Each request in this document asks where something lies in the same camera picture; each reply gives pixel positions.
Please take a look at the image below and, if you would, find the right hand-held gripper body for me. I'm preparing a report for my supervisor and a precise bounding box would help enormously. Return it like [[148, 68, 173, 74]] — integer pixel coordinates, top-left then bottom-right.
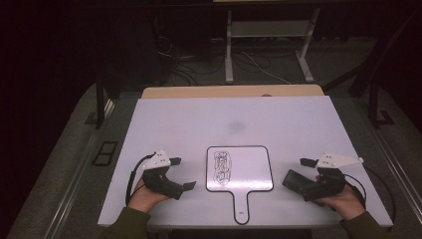
[[311, 151, 364, 201]]

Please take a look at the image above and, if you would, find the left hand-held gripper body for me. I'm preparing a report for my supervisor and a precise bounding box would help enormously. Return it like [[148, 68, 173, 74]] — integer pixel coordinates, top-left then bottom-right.
[[142, 148, 185, 201]]

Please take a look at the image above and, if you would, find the white paddle whiteboard black rim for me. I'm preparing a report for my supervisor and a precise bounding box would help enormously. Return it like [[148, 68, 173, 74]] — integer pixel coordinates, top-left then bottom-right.
[[205, 144, 275, 226]]

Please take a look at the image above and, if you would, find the person's left hand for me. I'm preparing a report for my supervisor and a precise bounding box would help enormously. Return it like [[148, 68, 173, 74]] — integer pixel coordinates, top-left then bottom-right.
[[127, 178, 170, 214]]

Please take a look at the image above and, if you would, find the person's right hand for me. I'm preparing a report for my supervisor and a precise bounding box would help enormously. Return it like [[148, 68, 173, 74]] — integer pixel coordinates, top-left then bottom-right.
[[313, 183, 366, 222]]

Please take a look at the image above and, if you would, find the black metal stand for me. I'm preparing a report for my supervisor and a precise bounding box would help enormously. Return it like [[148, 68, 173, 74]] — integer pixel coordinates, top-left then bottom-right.
[[321, 13, 422, 129], [94, 68, 115, 130]]

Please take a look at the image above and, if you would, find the wooden table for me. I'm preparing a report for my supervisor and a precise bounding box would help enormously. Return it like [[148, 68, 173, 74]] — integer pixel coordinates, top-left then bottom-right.
[[141, 84, 325, 100]]

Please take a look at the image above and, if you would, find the white metal stand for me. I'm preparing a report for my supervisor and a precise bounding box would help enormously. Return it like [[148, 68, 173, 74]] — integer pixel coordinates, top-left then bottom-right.
[[224, 8, 321, 85]]

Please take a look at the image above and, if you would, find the left hand-held gripper cable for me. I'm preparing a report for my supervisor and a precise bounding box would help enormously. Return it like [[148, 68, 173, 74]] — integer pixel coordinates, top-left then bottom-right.
[[124, 152, 157, 207]]

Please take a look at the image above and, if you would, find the hand-held gripper cable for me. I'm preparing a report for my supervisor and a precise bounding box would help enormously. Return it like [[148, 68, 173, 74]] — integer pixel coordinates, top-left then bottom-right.
[[124, 152, 157, 207], [342, 164, 397, 232]]

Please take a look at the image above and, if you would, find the right hand-held gripper cable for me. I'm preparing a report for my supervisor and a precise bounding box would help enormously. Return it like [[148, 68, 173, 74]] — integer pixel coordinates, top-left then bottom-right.
[[342, 164, 397, 232]]

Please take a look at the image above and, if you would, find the metal floor rail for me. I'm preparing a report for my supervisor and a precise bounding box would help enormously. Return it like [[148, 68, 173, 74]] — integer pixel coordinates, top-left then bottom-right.
[[364, 109, 422, 217], [42, 99, 115, 239]]

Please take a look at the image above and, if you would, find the bundle of black floor cables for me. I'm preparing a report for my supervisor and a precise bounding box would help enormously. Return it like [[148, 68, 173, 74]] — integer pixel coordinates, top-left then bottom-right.
[[154, 33, 233, 88]]

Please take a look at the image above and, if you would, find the white floor cable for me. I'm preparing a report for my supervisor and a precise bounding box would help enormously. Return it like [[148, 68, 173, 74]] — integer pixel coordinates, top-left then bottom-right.
[[238, 49, 293, 86]]

